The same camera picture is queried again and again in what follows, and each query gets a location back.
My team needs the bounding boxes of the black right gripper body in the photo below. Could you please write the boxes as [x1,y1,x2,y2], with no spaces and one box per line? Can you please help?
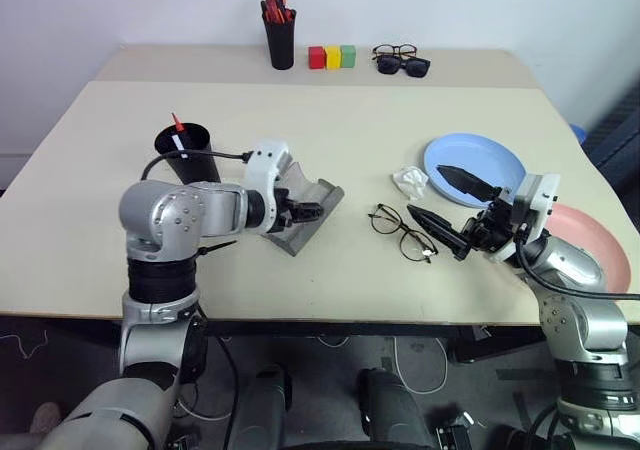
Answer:
[458,185,526,262]

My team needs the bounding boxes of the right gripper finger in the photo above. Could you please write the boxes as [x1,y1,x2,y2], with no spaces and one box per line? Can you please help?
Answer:
[406,203,472,261]
[436,163,504,204]

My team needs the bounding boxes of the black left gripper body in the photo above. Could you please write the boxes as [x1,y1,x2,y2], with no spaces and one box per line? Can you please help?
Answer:
[273,187,307,233]

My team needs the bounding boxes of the grey open glasses case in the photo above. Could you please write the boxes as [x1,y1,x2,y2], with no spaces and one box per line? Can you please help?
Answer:
[260,161,346,258]

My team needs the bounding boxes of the thin tortoiseshell round glasses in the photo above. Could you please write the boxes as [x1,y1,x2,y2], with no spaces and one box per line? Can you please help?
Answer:
[367,203,440,265]

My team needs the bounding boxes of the wide black cup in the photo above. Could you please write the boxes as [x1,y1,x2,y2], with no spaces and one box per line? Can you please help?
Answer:
[153,122,223,186]

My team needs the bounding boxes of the brown framed clear glasses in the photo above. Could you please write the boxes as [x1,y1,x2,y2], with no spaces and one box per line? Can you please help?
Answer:
[372,43,419,62]

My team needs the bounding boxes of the tall narrow black cup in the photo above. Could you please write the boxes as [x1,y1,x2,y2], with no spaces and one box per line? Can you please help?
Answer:
[263,8,297,71]

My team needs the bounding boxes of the light blue plate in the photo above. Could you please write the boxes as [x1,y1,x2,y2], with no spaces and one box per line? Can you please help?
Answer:
[423,132,528,208]

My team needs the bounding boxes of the crumpled white cloth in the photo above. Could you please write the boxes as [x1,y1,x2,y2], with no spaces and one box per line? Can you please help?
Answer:
[391,166,431,200]

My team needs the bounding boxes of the black zip tie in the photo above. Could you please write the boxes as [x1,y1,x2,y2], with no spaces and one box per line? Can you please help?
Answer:
[197,240,238,259]

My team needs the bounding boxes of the pink plate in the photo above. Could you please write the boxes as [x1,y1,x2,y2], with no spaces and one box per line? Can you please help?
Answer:
[543,204,632,293]

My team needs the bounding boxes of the black sunglasses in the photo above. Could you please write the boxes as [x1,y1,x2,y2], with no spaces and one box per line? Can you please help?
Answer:
[374,54,432,79]

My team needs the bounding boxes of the orange marker with white label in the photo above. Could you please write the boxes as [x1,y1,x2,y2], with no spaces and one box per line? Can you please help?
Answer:
[169,112,190,160]

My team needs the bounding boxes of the dark ribbed radiator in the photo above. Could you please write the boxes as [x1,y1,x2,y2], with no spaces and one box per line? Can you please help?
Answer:
[582,92,640,196]

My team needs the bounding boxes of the dark rounded shape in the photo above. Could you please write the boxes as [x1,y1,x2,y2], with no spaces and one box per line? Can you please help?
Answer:
[231,364,294,450]
[356,367,437,450]

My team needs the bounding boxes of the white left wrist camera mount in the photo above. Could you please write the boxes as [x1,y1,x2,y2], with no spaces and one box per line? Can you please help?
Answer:
[243,138,294,234]

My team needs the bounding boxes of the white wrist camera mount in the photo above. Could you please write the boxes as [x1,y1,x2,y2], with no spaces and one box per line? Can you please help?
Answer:
[243,138,294,234]
[487,172,560,264]

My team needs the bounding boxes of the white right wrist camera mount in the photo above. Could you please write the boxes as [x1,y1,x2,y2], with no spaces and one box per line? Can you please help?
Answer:
[487,172,560,264]

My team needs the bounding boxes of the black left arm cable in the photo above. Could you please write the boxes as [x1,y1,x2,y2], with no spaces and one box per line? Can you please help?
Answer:
[139,149,254,181]

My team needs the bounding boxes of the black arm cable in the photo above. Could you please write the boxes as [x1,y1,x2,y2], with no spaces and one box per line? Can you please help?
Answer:
[514,224,640,304]
[139,149,254,181]

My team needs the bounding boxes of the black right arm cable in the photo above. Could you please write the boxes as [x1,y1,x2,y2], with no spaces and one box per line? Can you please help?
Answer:
[514,224,640,304]

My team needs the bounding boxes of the black table frame bar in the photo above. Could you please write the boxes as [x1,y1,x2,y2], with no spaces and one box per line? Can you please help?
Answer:
[197,319,547,342]

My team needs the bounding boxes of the white floor cable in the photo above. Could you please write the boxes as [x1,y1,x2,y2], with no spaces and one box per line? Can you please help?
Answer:
[391,336,450,396]

